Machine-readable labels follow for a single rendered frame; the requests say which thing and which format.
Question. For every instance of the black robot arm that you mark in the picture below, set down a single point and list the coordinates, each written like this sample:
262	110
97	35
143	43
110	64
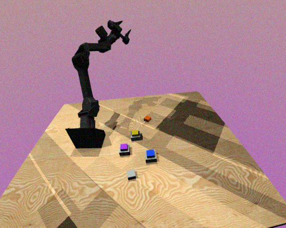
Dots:
80	60

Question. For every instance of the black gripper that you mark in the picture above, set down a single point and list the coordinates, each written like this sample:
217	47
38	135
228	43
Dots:
125	38

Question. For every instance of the blue button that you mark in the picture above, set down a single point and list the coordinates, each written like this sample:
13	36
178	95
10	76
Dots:
150	156

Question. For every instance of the orange block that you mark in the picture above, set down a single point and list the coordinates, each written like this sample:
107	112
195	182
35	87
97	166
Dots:
147	118

